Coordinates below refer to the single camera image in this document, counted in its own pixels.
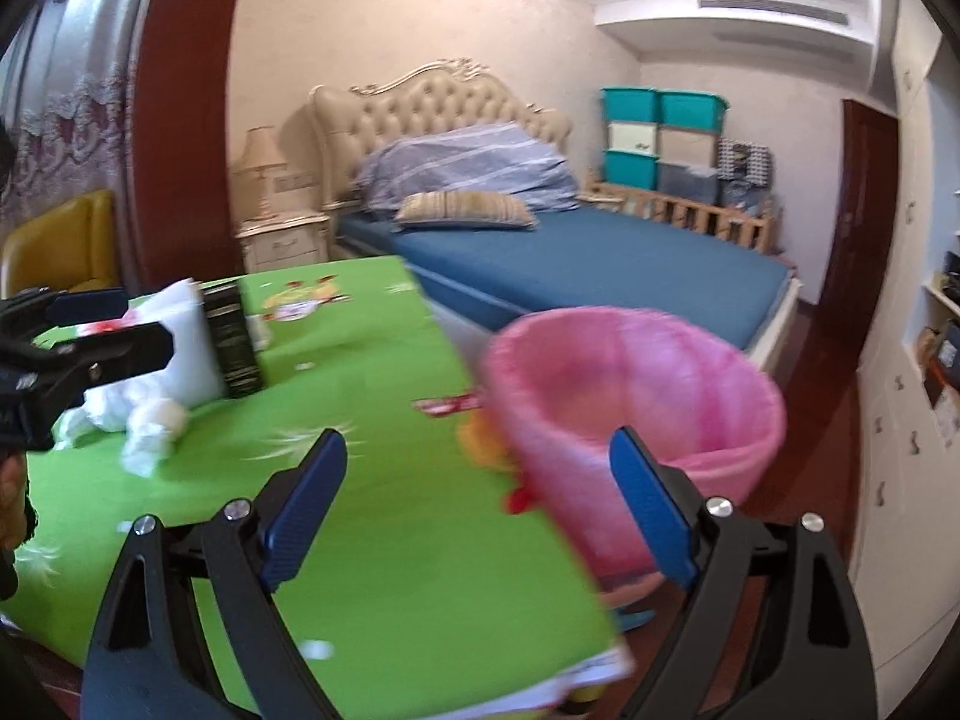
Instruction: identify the teal storage bin top left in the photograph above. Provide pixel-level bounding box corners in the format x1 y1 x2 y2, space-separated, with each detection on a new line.
601 86 661 124

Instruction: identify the white plastic bag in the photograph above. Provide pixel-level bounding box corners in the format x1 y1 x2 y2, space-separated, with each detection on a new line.
53 374 189 478

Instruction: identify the teal storage bin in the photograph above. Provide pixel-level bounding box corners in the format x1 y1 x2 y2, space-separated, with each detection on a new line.
659 89 729 133
601 86 661 124
604 149 659 190

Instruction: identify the large white foam block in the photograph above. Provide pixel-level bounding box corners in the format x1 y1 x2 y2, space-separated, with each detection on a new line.
133 280 224 410

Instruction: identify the blue mattress bed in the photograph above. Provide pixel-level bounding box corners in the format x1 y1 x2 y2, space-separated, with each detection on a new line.
337 205 800 371

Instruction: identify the yellow leather armchair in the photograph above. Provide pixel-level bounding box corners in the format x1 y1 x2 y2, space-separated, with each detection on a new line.
2 190 121 298

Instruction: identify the ceiling air vent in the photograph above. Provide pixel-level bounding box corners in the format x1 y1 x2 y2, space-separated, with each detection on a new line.
697 0 850 26

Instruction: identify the dark red room door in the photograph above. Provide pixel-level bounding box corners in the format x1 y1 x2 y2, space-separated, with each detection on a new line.
786 99 900 415

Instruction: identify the black small carton box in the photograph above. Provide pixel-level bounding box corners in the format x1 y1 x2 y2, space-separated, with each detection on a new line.
200 281 263 400

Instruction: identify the white storage bin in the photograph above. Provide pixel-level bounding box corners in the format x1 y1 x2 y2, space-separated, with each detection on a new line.
607 121 659 158

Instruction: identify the beige tufted headboard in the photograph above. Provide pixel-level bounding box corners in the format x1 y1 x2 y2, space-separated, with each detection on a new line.
306 59 573 211

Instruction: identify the grey clear storage bin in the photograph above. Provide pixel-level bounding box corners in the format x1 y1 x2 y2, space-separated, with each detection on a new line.
658 161 719 205

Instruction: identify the person's left hand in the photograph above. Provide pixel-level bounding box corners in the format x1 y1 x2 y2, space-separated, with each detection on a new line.
0 450 37 600

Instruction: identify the white built-in wardrobe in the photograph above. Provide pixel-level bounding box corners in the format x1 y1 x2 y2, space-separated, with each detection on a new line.
850 0 958 717

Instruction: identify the teal storage bin top right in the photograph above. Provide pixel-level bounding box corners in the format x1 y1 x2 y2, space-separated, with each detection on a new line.
659 89 729 133

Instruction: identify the bedside table lamp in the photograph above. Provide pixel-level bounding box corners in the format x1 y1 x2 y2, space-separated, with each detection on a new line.
229 125 286 226

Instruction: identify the striped brown pillow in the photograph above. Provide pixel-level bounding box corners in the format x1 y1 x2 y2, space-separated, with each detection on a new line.
394 190 537 231

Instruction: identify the green cartoon tablecloth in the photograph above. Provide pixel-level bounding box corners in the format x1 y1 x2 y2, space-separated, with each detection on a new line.
2 257 631 718

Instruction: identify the cream nightstand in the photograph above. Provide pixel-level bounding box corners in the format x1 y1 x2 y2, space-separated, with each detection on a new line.
236 211 331 273

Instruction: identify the houndstooth bag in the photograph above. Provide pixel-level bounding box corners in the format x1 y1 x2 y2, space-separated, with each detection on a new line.
718 137 773 187

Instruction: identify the teal storage bin lower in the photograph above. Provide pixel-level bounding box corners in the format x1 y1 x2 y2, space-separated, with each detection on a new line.
604 149 659 190

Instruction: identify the beige storage bin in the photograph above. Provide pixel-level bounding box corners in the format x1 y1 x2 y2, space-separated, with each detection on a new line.
658 125 719 167

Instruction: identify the lace patterned curtain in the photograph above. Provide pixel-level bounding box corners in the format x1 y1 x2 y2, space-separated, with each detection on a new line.
0 0 163 242

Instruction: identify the pink lined trash bin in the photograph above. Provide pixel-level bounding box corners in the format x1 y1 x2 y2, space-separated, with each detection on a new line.
478 307 786 596

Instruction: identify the lavender striped duvet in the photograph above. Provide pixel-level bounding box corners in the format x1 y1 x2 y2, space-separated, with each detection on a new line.
355 122 579 216

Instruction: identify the dark red door frame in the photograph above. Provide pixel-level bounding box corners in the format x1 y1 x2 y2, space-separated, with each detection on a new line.
130 0 241 291

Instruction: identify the wooden crib rail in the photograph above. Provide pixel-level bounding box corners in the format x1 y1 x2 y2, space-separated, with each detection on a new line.
578 174 776 255

